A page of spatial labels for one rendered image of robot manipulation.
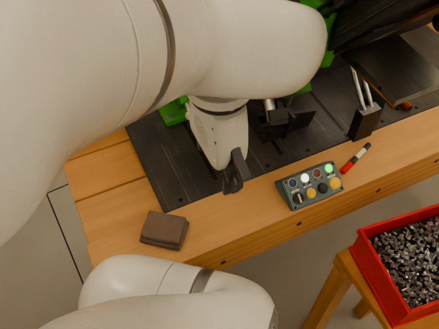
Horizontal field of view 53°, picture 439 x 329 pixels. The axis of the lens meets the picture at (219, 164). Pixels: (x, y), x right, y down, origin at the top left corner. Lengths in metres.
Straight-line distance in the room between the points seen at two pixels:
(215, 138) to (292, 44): 0.21
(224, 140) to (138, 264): 0.18
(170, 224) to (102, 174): 0.27
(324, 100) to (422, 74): 0.32
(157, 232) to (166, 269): 0.52
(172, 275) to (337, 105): 0.95
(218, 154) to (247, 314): 0.21
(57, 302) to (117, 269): 1.54
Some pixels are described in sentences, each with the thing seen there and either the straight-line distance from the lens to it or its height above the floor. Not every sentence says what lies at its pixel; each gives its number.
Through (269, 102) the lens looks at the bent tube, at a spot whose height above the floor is 1.00.
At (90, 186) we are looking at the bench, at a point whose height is 0.88.
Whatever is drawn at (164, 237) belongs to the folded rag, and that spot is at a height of 0.93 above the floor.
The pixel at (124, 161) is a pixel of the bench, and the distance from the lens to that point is 1.23.
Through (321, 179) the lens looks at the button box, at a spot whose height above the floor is 0.94.
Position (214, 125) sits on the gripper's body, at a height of 1.44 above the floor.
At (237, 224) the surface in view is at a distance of 1.07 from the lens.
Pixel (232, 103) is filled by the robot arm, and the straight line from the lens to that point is 0.51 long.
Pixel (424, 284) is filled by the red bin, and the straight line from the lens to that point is 1.13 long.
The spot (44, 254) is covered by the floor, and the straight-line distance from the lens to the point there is 2.17.
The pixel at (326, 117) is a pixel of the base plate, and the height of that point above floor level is 0.90.
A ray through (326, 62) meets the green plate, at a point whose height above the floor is 1.12.
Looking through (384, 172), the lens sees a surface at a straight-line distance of 1.23.
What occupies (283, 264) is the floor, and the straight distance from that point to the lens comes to 2.03.
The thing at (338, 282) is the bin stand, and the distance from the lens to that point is 1.27.
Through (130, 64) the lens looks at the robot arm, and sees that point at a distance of 0.19.
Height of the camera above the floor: 1.84
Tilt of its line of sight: 54 degrees down
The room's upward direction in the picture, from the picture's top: straight up
